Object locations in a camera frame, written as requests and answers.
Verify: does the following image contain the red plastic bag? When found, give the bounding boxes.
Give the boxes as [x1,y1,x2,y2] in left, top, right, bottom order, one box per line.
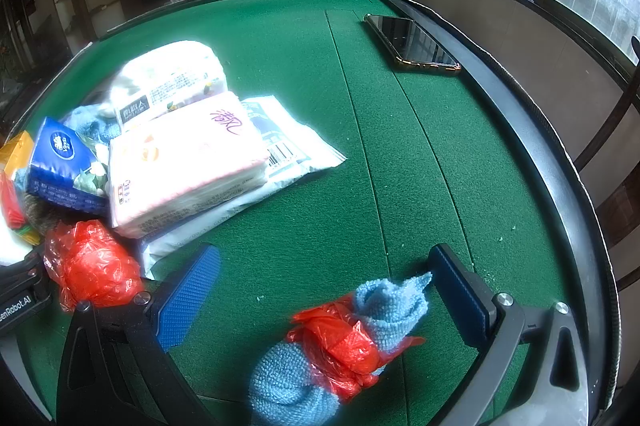
[42,220,146,312]

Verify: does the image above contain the white paper packet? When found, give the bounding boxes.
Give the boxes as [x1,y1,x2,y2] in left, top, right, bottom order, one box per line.
[0,226,36,264]

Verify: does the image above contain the blue tissue pack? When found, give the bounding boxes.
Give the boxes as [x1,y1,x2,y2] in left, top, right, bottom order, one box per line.
[25,116,111,217]

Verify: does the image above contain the grey brown cloth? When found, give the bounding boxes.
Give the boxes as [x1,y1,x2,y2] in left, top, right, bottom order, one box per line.
[25,196,66,237]

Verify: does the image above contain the black smartphone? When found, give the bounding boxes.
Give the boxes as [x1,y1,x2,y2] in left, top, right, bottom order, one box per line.
[363,13,463,78]

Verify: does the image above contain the red plastic bag wrap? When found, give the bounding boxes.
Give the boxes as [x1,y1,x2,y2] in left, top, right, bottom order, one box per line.
[286,298,426,402]

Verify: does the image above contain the light blue towel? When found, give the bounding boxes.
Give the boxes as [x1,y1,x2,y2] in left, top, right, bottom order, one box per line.
[248,271,433,426]
[62,103,121,144]

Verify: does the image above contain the white tissue pack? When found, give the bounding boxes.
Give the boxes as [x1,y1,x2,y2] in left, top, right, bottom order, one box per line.
[109,40,228,127]

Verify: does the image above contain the pink tissue pack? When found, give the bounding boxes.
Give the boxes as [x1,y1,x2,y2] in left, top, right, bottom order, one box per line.
[107,91,271,239]

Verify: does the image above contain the orange yellow packet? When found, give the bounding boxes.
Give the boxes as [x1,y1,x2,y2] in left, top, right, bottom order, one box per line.
[0,131,36,177]

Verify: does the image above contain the red packet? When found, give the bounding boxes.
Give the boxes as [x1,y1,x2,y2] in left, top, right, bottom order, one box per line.
[0,171,28,229]

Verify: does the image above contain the flat white plastic packet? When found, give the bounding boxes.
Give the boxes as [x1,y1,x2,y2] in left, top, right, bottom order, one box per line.
[140,95,348,279]

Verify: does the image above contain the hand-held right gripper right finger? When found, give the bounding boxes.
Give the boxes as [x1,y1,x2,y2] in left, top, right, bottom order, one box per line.
[427,243,593,426]

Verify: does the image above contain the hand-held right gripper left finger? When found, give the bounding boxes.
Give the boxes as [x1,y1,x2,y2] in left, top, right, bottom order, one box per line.
[56,243,222,426]

